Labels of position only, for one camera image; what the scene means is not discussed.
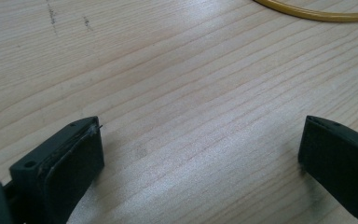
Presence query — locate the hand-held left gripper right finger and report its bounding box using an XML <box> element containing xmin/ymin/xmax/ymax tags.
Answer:
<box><xmin>297</xmin><ymin>115</ymin><xmax>358</xmax><ymax>224</ymax></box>

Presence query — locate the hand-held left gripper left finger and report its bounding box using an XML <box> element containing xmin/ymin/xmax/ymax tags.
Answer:
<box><xmin>8</xmin><ymin>116</ymin><xmax>105</xmax><ymax>224</ymax></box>

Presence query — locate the yellow round rim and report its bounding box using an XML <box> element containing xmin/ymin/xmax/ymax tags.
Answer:
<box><xmin>253</xmin><ymin>0</ymin><xmax>358</xmax><ymax>23</ymax></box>

